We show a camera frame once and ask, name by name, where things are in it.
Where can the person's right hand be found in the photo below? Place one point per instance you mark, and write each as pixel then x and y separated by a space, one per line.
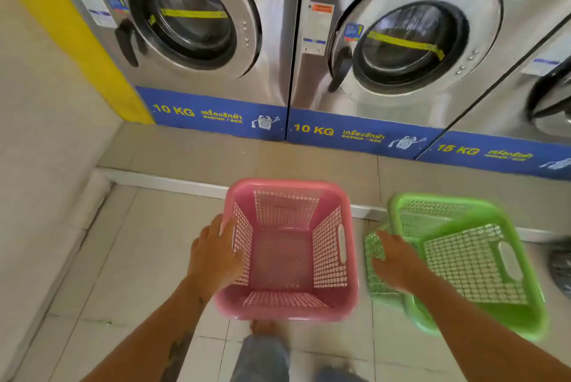
pixel 399 265

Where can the person's right leg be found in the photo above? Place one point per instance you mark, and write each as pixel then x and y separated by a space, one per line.
pixel 341 376

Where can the person's left foot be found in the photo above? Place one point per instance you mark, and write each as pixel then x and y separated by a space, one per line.
pixel 264 328

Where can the person's leg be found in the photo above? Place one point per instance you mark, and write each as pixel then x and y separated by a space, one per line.
pixel 261 361
pixel 341 376

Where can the person's left hand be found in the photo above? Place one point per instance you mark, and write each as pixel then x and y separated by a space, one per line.
pixel 214 261

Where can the pink plastic laundry basket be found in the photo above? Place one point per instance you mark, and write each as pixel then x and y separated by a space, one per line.
pixel 281 261

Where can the grey round perforated basket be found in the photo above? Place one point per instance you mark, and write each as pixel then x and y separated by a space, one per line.
pixel 562 270

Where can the person's right forearm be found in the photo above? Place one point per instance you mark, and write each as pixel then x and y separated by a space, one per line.
pixel 482 341

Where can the green plastic laundry basket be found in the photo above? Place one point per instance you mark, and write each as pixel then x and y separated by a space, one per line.
pixel 517 319

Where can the person's left forearm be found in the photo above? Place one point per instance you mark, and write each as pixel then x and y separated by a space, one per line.
pixel 151 341

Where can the person's left leg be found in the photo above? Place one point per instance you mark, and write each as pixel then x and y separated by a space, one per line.
pixel 261 361

